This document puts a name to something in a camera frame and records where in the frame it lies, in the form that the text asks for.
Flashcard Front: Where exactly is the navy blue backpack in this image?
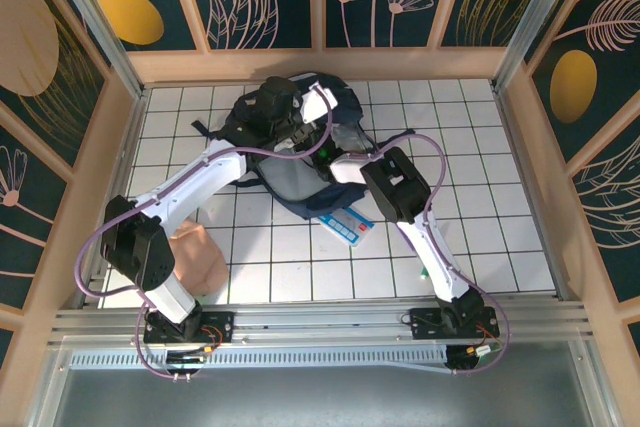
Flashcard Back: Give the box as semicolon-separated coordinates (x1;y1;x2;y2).
192;71;381;221

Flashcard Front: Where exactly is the clear blue white pencil case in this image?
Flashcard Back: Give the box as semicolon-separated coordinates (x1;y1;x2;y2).
319;204;376;248

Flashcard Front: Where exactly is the peach soft pouch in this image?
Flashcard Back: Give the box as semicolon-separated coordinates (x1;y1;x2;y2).
167;219;229;298

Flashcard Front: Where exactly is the grey metal sheet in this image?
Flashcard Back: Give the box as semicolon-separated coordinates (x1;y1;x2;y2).
27;339;619;427

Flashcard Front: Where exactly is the aluminium mounting rail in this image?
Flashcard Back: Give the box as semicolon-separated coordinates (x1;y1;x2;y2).
48;295;595;348

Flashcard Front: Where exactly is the aluminium frame post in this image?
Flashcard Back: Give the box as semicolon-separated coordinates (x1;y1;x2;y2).
42;0;147;99
491;0;591;94

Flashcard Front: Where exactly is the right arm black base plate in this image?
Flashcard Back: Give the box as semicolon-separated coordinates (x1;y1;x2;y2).
408;306;501;341

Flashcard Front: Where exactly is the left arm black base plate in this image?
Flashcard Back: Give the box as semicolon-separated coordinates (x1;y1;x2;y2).
142;309;236;345

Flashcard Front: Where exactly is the grey slotted cable duct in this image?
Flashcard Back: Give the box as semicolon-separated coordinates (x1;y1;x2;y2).
68;349;451;373

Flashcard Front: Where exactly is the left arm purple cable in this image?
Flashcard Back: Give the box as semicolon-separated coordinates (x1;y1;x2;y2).
77;84;335;383

